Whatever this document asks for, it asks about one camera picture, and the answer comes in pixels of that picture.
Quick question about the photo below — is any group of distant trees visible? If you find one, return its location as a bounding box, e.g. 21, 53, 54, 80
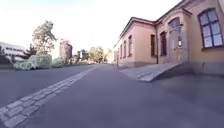
73, 45, 114, 65

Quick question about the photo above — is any grey asphalt path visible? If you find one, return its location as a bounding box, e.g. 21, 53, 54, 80
15, 64, 224, 128

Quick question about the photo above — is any stone ramp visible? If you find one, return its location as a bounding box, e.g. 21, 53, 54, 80
119, 61, 194, 83

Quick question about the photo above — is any yellow building with arched windows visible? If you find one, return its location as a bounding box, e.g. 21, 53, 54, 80
112, 0, 224, 76

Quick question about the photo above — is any brick tower building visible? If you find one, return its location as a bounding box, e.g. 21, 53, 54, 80
59, 39, 74, 65

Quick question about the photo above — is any tall leafy tree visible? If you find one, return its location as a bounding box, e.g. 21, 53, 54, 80
32, 20, 58, 56

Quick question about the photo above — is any row of green bushes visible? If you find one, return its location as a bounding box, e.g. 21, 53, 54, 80
13, 54, 66, 71

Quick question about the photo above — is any grey asphalt road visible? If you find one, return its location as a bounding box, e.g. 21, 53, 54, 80
0, 64, 95, 108

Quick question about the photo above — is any grey cobblestone strip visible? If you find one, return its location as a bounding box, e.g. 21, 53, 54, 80
0, 66, 97, 128

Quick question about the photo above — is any white building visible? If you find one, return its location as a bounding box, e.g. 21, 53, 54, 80
0, 41, 28, 62

